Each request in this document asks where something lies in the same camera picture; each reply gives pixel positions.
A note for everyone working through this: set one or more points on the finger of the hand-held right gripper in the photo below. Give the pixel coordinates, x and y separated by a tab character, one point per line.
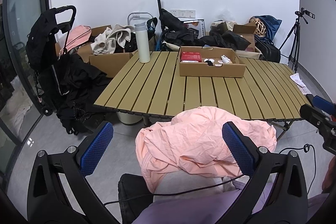
311	113
324	103

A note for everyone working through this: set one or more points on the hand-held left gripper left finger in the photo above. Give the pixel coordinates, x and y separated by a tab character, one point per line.
97	150

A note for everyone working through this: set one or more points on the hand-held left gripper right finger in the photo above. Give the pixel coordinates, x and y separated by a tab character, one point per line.
237	150

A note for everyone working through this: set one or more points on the shallow cardboard box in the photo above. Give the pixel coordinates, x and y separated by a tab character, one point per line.
210	71

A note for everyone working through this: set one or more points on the person's right hand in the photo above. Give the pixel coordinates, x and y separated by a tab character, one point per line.
330	176

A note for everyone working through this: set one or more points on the white paper sheets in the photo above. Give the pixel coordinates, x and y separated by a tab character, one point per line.
299	82

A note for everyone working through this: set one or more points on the pink jacket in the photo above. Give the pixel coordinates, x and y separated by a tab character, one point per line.
197	140

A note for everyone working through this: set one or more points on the white bin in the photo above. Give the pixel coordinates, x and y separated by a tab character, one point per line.
128	119

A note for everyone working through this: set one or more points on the dark cloth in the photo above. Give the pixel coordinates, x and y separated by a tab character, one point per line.
131	195

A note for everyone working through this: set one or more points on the black clothing heap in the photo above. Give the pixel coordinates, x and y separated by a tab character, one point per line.
78	87

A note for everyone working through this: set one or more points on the black tripod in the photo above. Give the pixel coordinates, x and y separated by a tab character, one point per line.
294	40

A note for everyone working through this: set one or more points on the black backpack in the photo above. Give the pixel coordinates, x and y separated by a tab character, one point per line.
267	49

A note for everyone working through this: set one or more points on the person's lavender clothing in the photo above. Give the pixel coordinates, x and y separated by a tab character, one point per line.
183	211

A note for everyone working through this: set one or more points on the large cardboard box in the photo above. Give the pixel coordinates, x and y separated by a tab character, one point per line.
110	64

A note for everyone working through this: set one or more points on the small black item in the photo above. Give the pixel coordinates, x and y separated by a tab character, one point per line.
210	63

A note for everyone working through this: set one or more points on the blue bag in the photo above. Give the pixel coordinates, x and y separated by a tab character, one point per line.
273	26

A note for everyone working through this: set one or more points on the woven rattan basket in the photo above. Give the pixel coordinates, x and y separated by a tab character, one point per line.
257	27

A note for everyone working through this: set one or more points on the open cardboard box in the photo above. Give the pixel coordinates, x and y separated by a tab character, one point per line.
245	35

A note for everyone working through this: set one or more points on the red flat box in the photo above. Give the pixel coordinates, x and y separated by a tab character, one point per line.
191	56

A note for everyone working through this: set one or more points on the black jacket pile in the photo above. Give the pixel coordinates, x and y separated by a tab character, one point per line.
225	40

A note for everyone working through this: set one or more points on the beige hoodie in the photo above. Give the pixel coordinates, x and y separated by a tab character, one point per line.
115	37

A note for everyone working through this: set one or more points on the white thermos bottle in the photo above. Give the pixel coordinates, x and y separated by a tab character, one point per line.
143	45

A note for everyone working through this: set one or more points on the pink backpack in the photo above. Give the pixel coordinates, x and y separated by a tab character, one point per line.
77	36

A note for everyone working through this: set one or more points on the black stroller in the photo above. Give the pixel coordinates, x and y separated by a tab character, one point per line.
42	40

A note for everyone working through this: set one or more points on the beige cloth bag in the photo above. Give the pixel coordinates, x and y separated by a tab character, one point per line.
223	26

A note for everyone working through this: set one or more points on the white printed box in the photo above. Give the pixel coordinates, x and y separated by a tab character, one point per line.
200	27

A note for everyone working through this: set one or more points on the black folding cart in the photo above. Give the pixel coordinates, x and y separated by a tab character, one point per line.
170	22

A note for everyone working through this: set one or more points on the glass sliding door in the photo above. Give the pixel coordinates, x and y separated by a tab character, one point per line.
23	3

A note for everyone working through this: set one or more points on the small black camera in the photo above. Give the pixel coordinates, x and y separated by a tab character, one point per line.
304	13

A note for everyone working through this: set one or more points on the white metal chair frame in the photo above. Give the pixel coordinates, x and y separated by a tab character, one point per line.
139	15

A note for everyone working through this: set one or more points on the white wall socket strip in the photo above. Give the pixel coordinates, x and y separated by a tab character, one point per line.
183	13

